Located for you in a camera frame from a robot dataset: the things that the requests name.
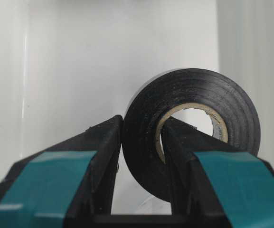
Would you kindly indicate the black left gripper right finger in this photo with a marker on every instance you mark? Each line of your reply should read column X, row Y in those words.
column 213, row 184

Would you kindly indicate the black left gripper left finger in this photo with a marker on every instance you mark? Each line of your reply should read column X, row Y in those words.
column 63, row 185

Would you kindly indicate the black tape roll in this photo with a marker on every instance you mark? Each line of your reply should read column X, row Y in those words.
column 164, row 92

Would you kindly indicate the white plastic case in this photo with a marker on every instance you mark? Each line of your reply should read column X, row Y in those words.
column 66, row 65

